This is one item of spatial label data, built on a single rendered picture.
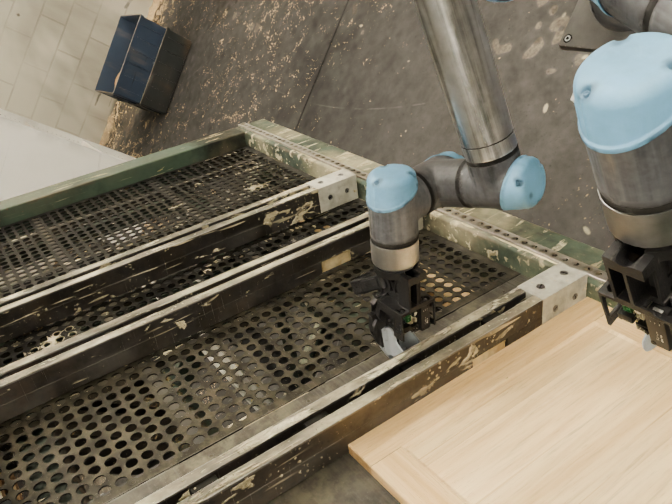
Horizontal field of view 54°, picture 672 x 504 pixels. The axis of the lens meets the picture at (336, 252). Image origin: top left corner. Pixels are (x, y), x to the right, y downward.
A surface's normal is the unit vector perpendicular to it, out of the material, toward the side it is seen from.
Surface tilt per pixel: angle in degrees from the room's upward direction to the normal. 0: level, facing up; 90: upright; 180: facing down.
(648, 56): 28
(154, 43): 90
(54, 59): 90
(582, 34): 0
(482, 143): 53
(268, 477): 90
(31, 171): 90
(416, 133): 0
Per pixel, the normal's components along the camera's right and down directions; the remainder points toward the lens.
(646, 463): -0.11, -0.87
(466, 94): -0.31, 0.54
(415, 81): -0.72, -0.24
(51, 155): 0.58, 0.32
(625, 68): -0.44, -0.64
